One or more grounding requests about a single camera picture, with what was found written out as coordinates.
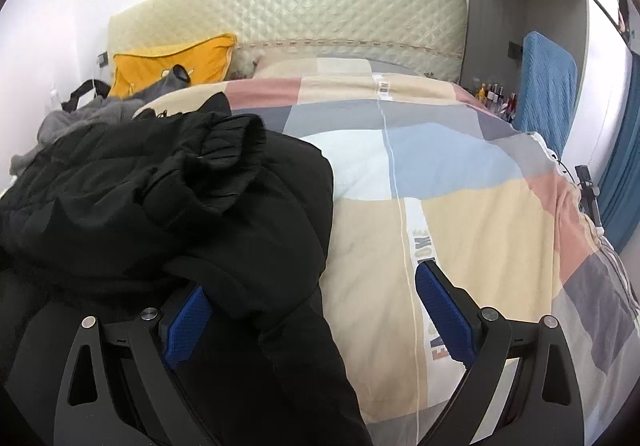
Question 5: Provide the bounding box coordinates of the dark grey sock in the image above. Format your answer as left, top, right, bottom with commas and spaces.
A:
132, 65, 193, 102

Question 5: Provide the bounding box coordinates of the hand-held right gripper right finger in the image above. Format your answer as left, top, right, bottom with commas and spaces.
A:
415, 260, 586, 446

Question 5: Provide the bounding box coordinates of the blue towel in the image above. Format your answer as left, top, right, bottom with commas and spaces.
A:
515, 30, 578, 162

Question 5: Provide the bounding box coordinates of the cream quilted headboard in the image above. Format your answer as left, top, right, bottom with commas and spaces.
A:
107, 0, 468, 84

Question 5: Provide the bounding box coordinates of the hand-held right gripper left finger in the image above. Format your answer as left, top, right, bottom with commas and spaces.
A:
52, 283, 221, 446

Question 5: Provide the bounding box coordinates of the row of small bottles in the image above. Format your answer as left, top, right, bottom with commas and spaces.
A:
467, 81, 518, 124

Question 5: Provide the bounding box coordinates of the black phone stand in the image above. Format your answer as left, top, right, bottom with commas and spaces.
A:
574, 165, 606, 232

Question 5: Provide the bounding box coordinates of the blue curtain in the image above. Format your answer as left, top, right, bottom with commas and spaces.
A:
597, 71, 640, 254

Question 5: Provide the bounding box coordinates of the patchwork quilt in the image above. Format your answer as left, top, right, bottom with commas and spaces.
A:
132, 57, 640, 446

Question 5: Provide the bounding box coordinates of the grey fleece garment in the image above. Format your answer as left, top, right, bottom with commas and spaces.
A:
10, 98, 146, 177

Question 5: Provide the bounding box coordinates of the yellow pillow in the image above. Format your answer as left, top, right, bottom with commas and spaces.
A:
107, 32, 238, 99

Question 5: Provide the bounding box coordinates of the black puffer jacket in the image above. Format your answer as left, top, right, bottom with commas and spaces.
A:
0, 91, 373, 446

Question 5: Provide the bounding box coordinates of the floral white pillow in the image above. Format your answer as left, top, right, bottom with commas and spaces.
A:
232, 46, 321, 79

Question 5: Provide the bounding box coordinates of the grey white wardrobe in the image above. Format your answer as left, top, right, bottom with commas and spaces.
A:
467, 0, 626, 177

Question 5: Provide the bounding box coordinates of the black bag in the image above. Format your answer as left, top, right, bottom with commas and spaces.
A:
61, 78, 111, 109

